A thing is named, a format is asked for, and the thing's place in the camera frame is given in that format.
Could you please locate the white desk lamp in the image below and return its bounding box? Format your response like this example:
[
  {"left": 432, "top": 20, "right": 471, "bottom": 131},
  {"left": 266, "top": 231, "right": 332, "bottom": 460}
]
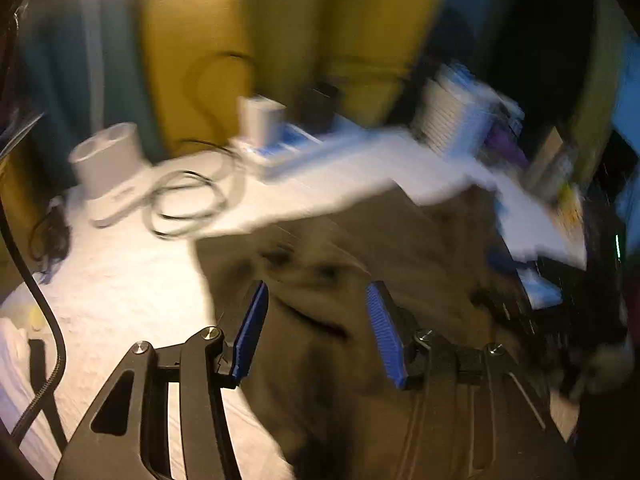
[{"left": 50, "top": 0, "right": 156, "bottom": 228}]

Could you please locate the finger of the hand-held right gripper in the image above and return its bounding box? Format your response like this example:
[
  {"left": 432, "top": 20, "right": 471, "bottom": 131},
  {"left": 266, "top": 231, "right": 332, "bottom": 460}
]
[{"left": 472, "top": 280, "right": 566, "bottom": 346}]

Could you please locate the wide yellow curtain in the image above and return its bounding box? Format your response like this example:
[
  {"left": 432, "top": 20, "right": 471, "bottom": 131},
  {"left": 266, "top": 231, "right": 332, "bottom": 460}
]
[{"left": 142, "top": 0, "right": 451, "bottom": 153}]

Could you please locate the black coiled charging cable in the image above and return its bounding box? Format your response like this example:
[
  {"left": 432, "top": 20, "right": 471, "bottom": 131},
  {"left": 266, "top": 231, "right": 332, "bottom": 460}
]
[{"left": 142, "top": 52, "right": 251, "bottom": 238}]

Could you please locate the black braided cable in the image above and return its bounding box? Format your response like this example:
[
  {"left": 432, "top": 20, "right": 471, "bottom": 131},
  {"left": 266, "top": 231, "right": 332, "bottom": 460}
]
[{"left": 0, "top": 200, "right": 68, "bottom": 446}]

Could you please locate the white perforated plastic basket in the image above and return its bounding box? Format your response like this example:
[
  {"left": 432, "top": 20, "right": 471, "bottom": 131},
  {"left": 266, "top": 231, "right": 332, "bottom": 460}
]
[{"left": 412, "top": 67, "right": 496, "bottom": 153}]

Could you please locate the teal curtain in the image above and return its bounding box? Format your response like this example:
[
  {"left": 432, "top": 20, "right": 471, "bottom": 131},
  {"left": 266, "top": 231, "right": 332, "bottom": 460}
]
[{"left": 25, "top": 0, "right": 166, "bottom": 186}]

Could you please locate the narrow yellow curtain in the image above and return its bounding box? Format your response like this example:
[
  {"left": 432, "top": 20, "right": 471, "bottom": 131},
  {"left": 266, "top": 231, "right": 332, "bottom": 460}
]
[{"left": 570, "top": 0, "right": 621, "bottom": 191}]

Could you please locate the white charger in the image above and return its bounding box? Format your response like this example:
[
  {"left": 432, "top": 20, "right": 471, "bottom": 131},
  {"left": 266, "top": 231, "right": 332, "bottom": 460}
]
[{"left": 237, "top": 96, "right": 286, "bottom": 143}]

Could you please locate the white power strip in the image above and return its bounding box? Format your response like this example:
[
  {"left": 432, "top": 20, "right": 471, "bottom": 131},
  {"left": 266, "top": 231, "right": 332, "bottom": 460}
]
[{"left": 232, "top": 120, "right": 361, "bottom": 178}]

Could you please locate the steel thermos bottle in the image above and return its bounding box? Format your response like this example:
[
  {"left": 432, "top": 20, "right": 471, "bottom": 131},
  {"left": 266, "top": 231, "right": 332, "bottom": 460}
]
[{"left": 527, "top": 127, "right": 576, "bottom": 196}]

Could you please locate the black charger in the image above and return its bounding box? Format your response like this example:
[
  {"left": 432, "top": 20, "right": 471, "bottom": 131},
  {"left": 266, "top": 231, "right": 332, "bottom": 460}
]
[{"left": 300, "top": 82, "right": 341, "bottom": 131}]

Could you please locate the brown printed t-shirt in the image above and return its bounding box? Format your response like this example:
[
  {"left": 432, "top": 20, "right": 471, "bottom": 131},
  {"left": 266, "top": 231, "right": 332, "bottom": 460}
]
[{"left": 195, "top": 180, "right": 586, "bottom": 480}]

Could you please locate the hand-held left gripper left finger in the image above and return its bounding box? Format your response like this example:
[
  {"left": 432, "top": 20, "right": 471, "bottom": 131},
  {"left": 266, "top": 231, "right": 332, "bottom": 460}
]
[{"left": 52, "top": 280, "right": 271, "bottom": 480}]

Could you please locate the black strap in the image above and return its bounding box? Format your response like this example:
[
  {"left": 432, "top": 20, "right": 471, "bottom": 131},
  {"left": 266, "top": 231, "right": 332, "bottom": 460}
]
[{"left": 27, "top": 339, "right": 66, "bottom": 451}]

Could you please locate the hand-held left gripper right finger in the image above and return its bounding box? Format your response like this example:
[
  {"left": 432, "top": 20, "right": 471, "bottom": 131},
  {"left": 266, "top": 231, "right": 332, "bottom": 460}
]
[{"left": 365, "top": 281, "right": 576, "bottom": 480}]

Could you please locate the black bundled cord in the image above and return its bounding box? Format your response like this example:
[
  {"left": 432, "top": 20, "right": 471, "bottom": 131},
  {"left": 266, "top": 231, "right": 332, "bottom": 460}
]
[{"left": 30, "top": 200, "right": 71, "bottom": 276}]

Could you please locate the purple bag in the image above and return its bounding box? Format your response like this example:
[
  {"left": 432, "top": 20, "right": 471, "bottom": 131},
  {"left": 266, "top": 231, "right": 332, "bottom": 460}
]
[{"left": 487, "top": 120, "right": 526, "bottom": 166}]

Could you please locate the white pillow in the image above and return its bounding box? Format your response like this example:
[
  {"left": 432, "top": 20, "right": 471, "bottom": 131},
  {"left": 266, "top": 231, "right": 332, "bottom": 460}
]
[{"left": 0, "top": 317, "right": 56, "bottom": 461}]

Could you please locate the dark glass window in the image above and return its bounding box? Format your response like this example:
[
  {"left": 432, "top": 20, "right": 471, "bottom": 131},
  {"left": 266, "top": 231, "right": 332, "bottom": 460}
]
[{"left": 450, "top": 0, "right": 601, "bottom": 136}]

